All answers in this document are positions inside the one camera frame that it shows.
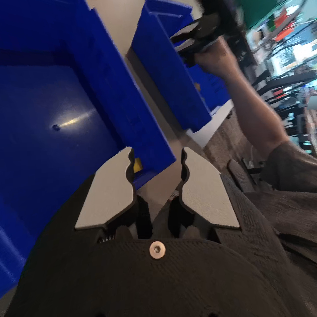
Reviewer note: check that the person's grey clothing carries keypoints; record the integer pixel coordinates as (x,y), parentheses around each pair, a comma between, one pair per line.
(292,210)

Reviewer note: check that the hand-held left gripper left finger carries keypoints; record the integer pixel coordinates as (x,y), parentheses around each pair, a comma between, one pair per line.
(106,195)

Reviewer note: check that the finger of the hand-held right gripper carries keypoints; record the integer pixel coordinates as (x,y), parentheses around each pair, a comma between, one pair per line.
(188,46)
(185,31)

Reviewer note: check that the green container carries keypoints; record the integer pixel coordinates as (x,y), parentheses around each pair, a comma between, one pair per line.
(260,12)

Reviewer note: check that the yellow wooden cube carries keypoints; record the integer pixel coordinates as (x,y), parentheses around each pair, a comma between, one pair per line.
(137,165)

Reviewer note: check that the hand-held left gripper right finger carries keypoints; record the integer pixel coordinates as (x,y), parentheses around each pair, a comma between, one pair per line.
(208,198)

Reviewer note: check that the person's right hand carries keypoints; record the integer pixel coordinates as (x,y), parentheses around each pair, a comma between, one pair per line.
(218,59)

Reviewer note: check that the blue plastic bin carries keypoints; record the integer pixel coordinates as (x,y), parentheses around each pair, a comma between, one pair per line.
(62,86)
(161,74)

